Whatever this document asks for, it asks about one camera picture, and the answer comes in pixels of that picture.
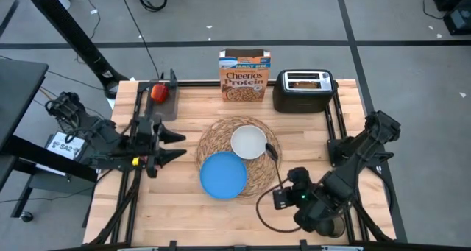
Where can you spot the black table front rail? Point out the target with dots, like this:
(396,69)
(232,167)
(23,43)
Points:
(235,248)

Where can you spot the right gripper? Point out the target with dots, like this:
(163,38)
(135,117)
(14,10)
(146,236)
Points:
(312,210)

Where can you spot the black stand column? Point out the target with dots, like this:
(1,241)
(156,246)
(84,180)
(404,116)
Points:
(73,34)

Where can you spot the white SA2 label card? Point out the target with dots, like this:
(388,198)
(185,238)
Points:
(64,148)

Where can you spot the Cinnamon Cheerios Protein cereal box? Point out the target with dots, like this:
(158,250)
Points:
(244,81)

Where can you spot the white ceramic bowl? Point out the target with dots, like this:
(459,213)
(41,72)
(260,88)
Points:
(248,142)

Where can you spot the blue round plate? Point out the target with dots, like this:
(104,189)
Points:
(223,175)

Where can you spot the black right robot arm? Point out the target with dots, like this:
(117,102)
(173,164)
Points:
(364,144)

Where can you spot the red round fruit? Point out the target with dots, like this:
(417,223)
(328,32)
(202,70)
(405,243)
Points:
(160,93)

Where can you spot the grey storage bin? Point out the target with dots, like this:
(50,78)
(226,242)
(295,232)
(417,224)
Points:
(167,111)

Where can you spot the black two-slot toaster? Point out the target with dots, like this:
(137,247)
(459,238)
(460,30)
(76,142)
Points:
(301,102)

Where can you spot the black side desk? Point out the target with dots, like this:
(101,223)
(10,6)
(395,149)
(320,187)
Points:
(18,89)

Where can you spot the round woven straw placemat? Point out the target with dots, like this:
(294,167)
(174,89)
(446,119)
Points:
(265,170)

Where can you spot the black mesh cup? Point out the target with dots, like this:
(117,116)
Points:
(335,229)

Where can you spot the metal spoon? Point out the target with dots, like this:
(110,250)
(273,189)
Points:
(271,151)

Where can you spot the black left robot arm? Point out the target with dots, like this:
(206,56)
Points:
(99,133)

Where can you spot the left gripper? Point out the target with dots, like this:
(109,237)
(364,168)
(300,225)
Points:
(145,144)

